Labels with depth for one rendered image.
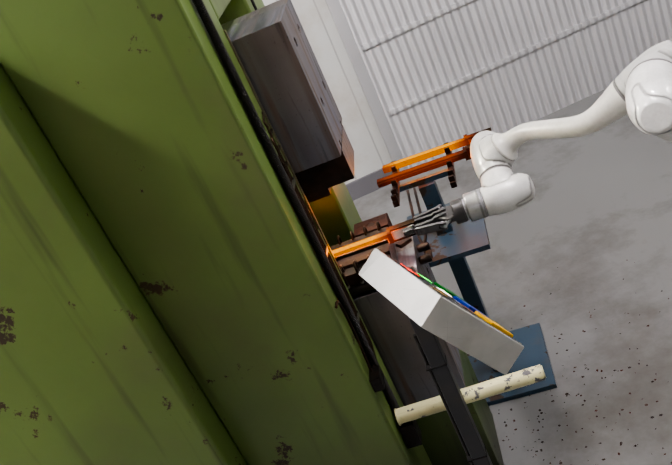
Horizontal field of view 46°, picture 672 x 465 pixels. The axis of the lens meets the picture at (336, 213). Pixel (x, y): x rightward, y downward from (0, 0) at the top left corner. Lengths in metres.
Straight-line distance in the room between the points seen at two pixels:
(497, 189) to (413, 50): 2.70
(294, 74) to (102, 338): 0.83
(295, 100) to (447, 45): 3.02
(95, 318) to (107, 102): 0.54
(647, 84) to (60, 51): 1.35
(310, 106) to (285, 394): 0.79
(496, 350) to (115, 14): 1.13
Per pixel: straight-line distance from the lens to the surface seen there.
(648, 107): 2.01
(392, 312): 2.44
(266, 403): 2.29
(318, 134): 2.15
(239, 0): 2.48
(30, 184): 1.94
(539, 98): 5.36
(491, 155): 2.48
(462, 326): 1.79
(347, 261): 2.46
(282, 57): 2.09
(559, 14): 5.28
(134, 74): 1.88
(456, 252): 2.85
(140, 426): 2.27
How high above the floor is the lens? 2.13
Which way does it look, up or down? 24 degrees down
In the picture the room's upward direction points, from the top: 25 degrees counter-clockwise
